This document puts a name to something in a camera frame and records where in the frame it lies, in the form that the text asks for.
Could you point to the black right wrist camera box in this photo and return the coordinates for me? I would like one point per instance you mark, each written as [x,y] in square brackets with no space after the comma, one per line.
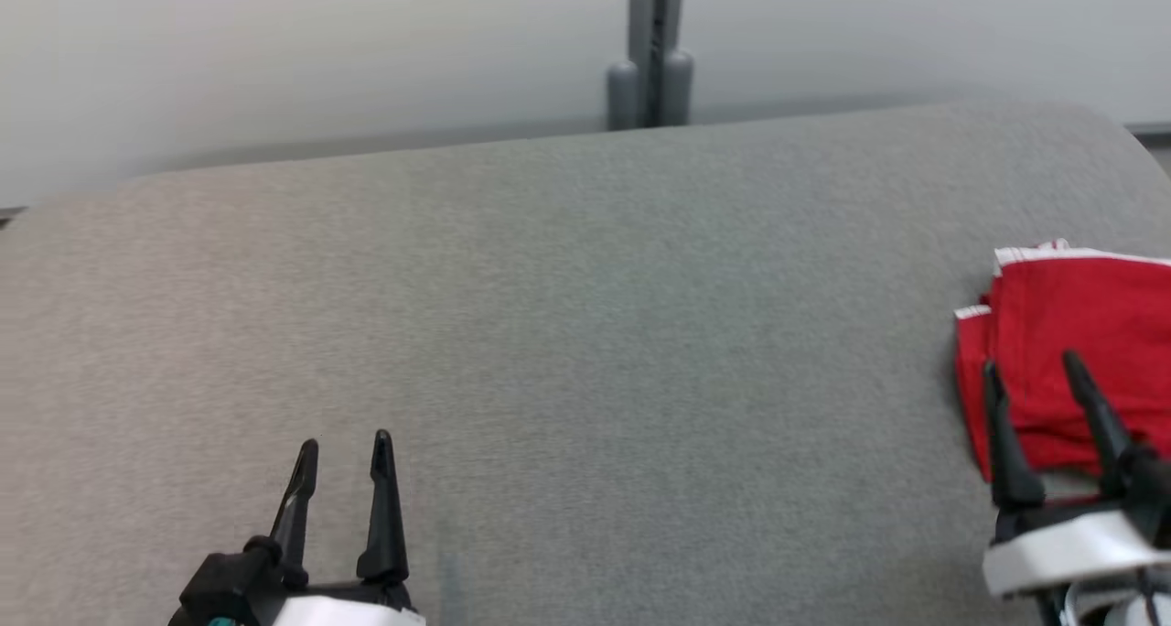
[1153,498]

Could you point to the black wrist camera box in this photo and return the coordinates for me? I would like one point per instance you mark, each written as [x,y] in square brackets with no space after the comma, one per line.
[224,580]
[1153,498]

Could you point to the red shorts white side stripe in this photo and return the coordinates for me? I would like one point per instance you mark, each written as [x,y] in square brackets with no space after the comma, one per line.
[1079,324]

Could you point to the dark grey wall baseboard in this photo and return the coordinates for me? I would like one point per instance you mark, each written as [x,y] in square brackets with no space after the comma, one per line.
[1153,131]

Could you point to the grey metal wall post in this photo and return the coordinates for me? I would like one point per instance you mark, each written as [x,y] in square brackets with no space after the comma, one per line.
[656,13]

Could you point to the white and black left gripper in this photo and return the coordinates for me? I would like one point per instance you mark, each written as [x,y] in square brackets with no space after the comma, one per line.
[348,608]

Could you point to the grey round post cap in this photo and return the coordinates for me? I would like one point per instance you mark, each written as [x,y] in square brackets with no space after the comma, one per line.
[622,100]
[678,91]

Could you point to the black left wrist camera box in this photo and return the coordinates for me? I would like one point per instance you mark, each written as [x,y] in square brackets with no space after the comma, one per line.
[224,580]

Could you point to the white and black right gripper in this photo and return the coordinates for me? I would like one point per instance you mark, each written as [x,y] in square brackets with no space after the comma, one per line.
[1070,548]

